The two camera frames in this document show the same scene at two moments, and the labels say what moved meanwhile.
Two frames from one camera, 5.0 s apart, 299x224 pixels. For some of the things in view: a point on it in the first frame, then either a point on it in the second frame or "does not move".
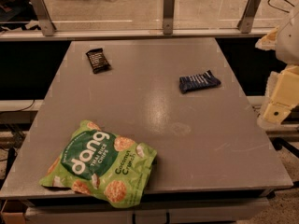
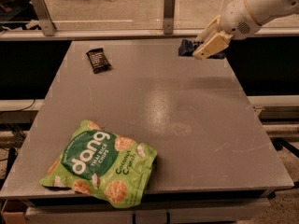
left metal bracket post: x=48 y=27 does not move
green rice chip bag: x=97 y=163 does not move
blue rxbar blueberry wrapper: x=196 y=81 -> x=188 y=47
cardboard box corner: x=13 y=211 does not move
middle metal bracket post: x=168 y=11 does not move
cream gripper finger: x=268 y=41 -> x=213 y=29
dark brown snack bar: x=98 y=61 does not move
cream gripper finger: x=281 y=96 -> x=218 y=42
